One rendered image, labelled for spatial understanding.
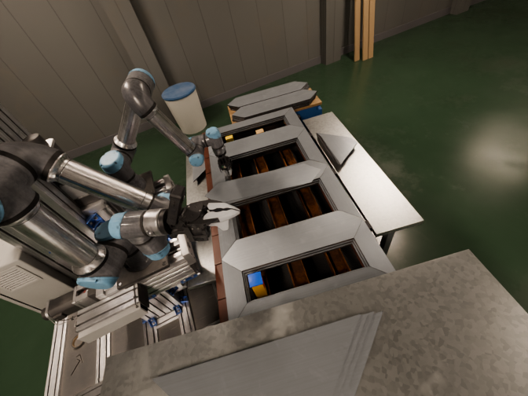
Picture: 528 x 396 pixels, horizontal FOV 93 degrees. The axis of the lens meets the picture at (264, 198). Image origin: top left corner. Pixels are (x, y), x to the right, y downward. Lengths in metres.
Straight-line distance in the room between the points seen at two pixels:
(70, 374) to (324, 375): 1.83
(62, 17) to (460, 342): 4.37
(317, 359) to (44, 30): 4.19
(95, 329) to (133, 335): 0.83
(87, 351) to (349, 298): 1.86
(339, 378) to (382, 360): 0.13
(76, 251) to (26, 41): 3.60
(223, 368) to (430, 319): 0.64
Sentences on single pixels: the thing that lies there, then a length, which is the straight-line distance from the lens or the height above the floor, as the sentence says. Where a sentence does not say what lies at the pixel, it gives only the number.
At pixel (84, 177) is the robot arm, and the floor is 1.54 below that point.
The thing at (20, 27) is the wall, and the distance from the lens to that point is 4.34.
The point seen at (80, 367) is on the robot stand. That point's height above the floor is 0.21.
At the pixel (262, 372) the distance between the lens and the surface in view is 0.89.
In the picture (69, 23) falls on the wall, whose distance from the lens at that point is 4.24.
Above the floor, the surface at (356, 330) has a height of 1.07.
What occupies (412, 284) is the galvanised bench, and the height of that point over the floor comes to 1.05.
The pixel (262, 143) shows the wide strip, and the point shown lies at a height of 0.85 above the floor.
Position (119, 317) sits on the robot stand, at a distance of 1.31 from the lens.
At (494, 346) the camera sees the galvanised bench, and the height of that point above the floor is 1.05.
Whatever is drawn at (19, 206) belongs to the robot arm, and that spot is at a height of 1.58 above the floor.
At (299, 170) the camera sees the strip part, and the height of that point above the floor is 0.85.
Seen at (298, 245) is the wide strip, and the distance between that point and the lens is 1.27.
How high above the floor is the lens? 1.94
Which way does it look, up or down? 47 degrees down
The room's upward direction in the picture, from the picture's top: 15 degrees counter-clockwise
